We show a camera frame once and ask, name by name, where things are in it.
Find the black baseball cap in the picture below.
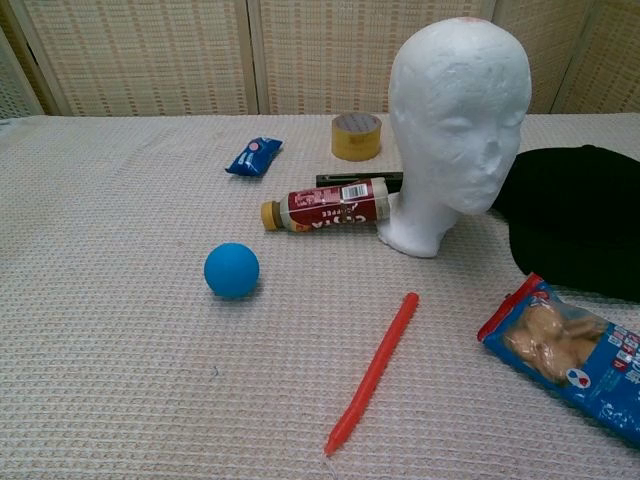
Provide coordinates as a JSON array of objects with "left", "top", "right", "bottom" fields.
[{"left": 492, "top": 144, "right": 640, "bottom": 304}]

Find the small blue cookie packet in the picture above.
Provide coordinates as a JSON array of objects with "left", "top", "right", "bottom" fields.
[{"left": 224, "top": 135, "right": 285, "bottom": 177}]

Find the white foam mannequin head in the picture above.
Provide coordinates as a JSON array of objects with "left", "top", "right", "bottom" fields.
[{"left": 376, "top": 15, "right": 533, "bottom": 259}]

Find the blue biscuit bag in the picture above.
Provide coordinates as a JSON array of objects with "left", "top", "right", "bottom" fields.
[{"left": 475, "top": 271, "right": 640, "bottom": 450}]

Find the brown coffee bottle yellow cap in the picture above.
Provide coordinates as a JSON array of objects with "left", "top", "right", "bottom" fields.
[{"left": 259, "top": 176, "right": 402, "bottom": 234}]

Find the black rectangular flat device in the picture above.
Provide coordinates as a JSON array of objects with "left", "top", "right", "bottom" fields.
[{"left": 315, "top": 170, "right": 405, "bottom": 190}]

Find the blue ball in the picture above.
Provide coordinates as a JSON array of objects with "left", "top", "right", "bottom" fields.
[{"left": 203, "top": 242, "right": 261, "bottom": 301}]

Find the yellow packing tape roll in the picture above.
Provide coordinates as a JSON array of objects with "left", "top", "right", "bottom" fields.
[{"left": 330, "top": 112, "right": 383, "bottom": 163}]

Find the red plastic stick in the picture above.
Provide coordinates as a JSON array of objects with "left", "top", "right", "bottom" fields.
[{"left": 323, "top": 291, "right": 421, "bottom": 458}]

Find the woven folding screen panel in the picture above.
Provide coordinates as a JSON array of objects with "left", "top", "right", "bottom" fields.
[
  {"left": 549, "top": 0, "right": 640, "bottom": 115},
  {"left": 0, "top": 22, "right": 47, "bottom": 122},
  {"left": 488, "top": 0, "right": 599, "bottom": 115},
  {"left": 7, "top": 0, "right": 260, "bottom": 118},
  {"left": 246, "top": 0, "right": 497, "bottom": 116}
]

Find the beige woven tablecloth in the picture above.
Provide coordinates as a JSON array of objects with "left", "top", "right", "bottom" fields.
[{"left": 0, "top": 112, "right": 640, "bottom": 480}]

